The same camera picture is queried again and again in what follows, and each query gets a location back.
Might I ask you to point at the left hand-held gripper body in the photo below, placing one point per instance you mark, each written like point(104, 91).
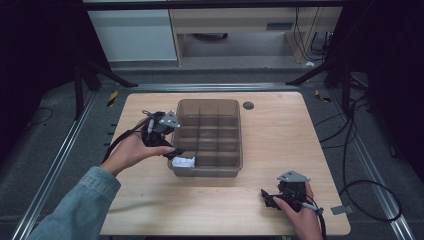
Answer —
point(166, 122)

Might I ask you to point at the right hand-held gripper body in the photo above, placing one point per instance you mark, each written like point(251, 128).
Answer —
point(293, 191)

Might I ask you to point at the white cloth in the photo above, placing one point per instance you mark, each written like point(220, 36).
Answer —
point(183, 162)

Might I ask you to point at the translucent grey divided organizer box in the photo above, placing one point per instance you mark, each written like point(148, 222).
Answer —
point(213, 133)

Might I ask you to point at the person's right hand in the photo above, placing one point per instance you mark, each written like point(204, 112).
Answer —
point(303, 223)

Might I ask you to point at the person's left hand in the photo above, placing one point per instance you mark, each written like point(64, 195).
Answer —
point(130, 155)

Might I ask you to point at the grey tape strip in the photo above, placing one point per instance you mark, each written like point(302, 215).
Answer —
point(341, 210)

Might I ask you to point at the yellow black tape piece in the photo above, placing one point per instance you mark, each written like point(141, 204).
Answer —
point(321, 96)
point(112, 98)

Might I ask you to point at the round dark table grommet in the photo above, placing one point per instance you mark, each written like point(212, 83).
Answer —
point(248, 105)

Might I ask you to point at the white cabinet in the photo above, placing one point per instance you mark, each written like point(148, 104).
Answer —
point(133, 35)

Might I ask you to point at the black metal stand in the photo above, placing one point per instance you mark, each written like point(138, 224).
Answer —
point(78, 90)
point(346, 86)

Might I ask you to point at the light wooden desk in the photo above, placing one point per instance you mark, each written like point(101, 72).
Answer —
point(233, 20)

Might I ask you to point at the small white floor scrap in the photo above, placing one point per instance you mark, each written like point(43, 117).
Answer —
point(310, 64)

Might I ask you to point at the metal cross rail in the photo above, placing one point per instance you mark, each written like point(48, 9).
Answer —
point(213, 87)

